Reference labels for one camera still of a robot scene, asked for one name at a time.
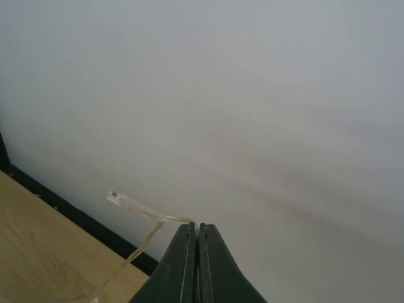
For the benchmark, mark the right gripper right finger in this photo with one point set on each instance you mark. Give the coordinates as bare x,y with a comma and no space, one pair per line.
220,279

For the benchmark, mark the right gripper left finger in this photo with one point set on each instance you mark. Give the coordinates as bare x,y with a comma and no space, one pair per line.
174,279

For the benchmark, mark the clear string lights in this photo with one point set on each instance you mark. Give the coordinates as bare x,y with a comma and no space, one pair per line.
131,205

